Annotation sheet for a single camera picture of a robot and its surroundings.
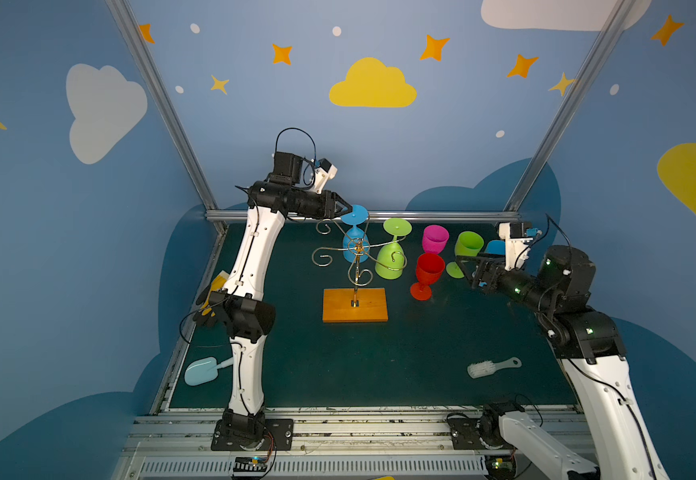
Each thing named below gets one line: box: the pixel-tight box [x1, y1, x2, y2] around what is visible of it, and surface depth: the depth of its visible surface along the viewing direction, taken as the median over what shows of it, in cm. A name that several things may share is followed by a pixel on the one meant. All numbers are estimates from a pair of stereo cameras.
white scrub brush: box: [467, 356, 523, 379], surface depth 87 cm
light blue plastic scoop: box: [184, 356, 234, 386], surface depth 86 cm
